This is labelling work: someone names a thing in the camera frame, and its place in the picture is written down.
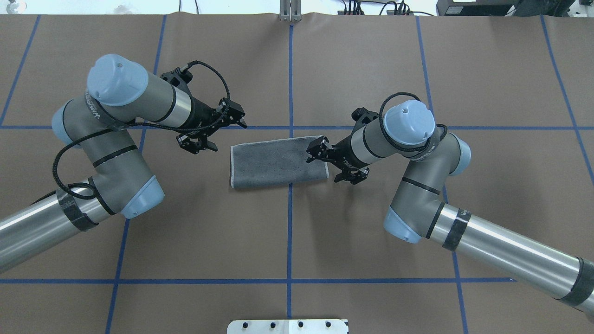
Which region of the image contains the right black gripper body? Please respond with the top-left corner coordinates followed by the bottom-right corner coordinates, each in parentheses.
top-left (329, 135), bottom-right (358, 170)

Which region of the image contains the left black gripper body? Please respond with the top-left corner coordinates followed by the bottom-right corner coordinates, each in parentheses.
top-left (187, 97), bottom-right (219, 137)

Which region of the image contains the pink and grey microfibre towel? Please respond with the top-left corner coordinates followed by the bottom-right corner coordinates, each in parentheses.
top-left (230, 135), bottom-right (329, 189)

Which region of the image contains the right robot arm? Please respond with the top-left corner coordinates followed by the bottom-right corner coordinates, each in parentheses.
top-left (306, 94), bottom-right (593, 318)

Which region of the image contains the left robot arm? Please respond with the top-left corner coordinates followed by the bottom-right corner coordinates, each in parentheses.
top-left (0, 54), bottom-right (247, 272)

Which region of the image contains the black box with label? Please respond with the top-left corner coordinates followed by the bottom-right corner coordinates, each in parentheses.
top-left (435, 0), bottom-right (516, 17)

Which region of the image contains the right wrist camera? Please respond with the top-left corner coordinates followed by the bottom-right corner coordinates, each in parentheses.
top-left (351, 108), bottom-right (379, 128)

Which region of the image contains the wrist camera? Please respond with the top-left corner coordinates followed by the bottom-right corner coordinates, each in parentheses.
top-left (351, 108), bottom-right (379, 128)
top-left (161, 67), bottom-right (193, 89)

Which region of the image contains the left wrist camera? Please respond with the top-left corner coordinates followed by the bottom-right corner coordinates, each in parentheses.
top-left (161, 67), bottom-right (193, 89)

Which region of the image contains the aluminium frame post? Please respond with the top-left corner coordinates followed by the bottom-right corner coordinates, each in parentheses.
top-left (278, 0), bottom-right (303, 23)

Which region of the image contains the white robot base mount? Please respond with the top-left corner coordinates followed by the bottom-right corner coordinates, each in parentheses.
top-left (226, 319), bottom-right (349, 334)

